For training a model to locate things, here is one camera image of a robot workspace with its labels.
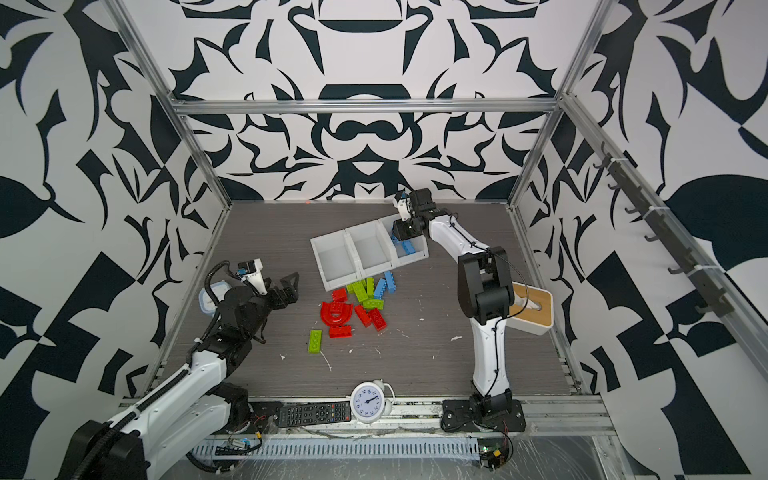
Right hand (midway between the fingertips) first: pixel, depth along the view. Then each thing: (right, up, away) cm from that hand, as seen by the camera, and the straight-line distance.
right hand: (398, 225), depth 99 cm
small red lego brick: (-19, -22, -6) cm, 29 cm away
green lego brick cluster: (-10, -21, -6) cm, 24 cm away
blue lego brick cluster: (-3, -18, -3) cm, 19 cm away
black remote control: (-24, -47, -26) cm, 59 cm away
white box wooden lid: (+38, -25, -12) cm, 47 cm away
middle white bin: (-9, -8, +7) cm, 14 cm away
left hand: (-32, -13, -17) cm, 39 cm away
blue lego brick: (+4, -8, +5) cm, 10 cm away
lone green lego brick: (-24, -34, -13) cm, 43 cm away
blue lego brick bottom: (+1, -6, +3) cm, 7 cm away
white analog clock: (-8, -44, -25) cm, 51 cm away
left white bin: (-21, -12, +3) cm, 24 cm away
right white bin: (0, -10, -1) cm, 10 cm away
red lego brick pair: (-8, -27, -10) cm, 30 cm away
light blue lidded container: (-56, -20, -6) cm, 60 cm away
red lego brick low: (-17, -31, -13) cm, 37 cm away
